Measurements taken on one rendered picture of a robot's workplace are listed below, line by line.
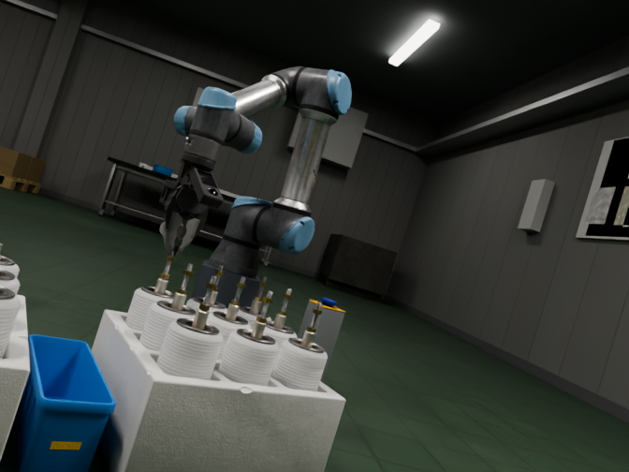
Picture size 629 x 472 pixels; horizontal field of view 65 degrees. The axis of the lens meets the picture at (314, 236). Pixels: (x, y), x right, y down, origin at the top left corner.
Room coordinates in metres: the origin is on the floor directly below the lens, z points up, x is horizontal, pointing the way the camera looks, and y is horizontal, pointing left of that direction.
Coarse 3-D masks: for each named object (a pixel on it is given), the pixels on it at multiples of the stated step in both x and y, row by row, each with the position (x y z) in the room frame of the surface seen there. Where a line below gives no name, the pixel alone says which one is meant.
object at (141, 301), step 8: (136, 296) 1.02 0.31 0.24; (144, 296) 1.01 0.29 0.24; (152, 296) 1.01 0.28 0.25; (136, 304) 1.02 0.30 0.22; (144, 304) 1.01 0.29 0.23; (128, 312) 1.03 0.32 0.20; (136, 312) 1.01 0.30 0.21; (144, 312) 1.01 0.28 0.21; (128, 320) 1.02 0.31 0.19; (136, 320) 1.01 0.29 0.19; (144, 320) 1.01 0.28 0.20; (136, 328) 1.01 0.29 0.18
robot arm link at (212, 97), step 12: (204, 96) 1.04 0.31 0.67; (216, 96) 1.03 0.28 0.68; (228, 96) 1.04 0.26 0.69; (204, 108) 1.03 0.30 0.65; (216, 108) 1.03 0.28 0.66; (228, 108) 1.04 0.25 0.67; (204, 120) 1.03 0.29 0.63; (216, 120) 1.03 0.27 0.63; (228, 120) 1.05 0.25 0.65; (192, 132) 1.04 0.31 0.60; (204, 132) 1.03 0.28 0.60; (216, 132) 1.04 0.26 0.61; (228, 132) 1.08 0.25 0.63
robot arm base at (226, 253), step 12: (228, 240) 1.47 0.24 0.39; (240, 240) 1.46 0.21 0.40; (216, 252) 1.48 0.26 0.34; (228, 252) 1.45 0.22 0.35; (240, 252) 1.46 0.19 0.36; (252, 252) 1.48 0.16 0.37; (216, 264) 1.45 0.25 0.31; (228, 264) 1.44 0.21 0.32; (240, 264) 1.45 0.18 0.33; (252, 264) 1.49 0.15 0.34; (252, 276) 1.48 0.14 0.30
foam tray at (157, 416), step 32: (96, 352) 1.03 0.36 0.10; (128, 352) 0.88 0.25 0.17; (128, 384) 0.83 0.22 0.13; (160, 384) 0.76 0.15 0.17; (192, 384) 0.79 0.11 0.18; (224, 384) 0.83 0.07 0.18; (320, 384) 1.02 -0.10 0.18; (128, 416) 0.80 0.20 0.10; (160, 416) 0.77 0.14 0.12; (192, 416) 0.80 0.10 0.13; (224, 416) 0.83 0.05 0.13; (256, 416) 0.86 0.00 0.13; (288, 416) 0.90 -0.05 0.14; (320, 416) 0.94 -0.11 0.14; (128, 448) 0.76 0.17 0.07; (160, 448) 0.78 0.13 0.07; (192, 448) 0.81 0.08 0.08; (224, 448) 0.84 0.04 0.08; (256, 448) 0.88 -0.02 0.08; (288, 448) 0.91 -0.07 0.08; (320, 448) 0.96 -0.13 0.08
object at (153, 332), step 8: (152, 304) 0.94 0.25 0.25; (152, 312) 0.92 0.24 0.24; (160, 312) 0.91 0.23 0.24; (168, 312) 0.91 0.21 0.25; (152, 320) 0.92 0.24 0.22; (160, 320) 0.91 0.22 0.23; (168, 320) 0.91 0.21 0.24; (144, 328) 0.93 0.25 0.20; (152, 328) 0.91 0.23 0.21; (160, 328) 0.91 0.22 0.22; (144, 336) 0.92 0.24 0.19; (152, 336) 0.91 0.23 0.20; (160, 336) 0.91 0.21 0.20; (144, 344) 0.92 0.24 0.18; (152, 344) 0.91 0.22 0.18; (160, 344) 0.91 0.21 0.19
